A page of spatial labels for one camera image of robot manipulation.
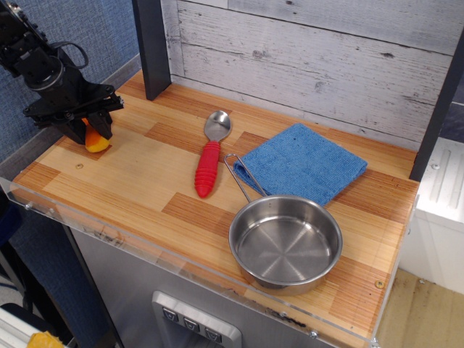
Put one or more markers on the small steel saucepan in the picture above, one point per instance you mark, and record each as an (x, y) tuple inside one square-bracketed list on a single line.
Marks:
[(284, 244)]

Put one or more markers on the white ribbed box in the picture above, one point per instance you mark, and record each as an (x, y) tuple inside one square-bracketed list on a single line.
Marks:
[(433, 246)]

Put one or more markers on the red handled metal spoon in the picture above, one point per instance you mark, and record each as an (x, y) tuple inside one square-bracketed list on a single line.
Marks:
[(217, 127)]

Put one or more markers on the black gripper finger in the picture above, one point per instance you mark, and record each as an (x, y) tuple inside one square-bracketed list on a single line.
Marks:
[(74, 130), (101, 121)]

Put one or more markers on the folded blue cloth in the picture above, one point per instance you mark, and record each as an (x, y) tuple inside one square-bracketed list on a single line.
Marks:
[(298, 161)]

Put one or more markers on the silver button control panel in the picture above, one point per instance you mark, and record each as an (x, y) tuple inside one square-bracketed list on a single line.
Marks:
[(183, 325)]

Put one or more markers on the dark left frame post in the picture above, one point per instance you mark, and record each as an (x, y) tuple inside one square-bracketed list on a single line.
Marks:
[(152, 46)]

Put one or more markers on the clear acrylic table guard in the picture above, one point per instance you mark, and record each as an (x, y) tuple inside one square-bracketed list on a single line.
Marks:
[(146, 236)]

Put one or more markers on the dark right frame post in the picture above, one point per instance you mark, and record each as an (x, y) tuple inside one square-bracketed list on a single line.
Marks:
[(443, 103)]

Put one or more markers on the orange plush fish toy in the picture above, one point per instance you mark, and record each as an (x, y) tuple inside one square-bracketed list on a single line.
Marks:
[(94, 142)]

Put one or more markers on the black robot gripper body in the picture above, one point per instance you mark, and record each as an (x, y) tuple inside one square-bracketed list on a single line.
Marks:
[(71, 98)]

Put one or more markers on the dark frame post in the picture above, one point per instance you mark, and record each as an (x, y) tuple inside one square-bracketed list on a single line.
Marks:
[(443, 103), (152, 46)]

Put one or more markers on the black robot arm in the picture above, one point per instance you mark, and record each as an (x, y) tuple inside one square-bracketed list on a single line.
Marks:
[(26, 52)]

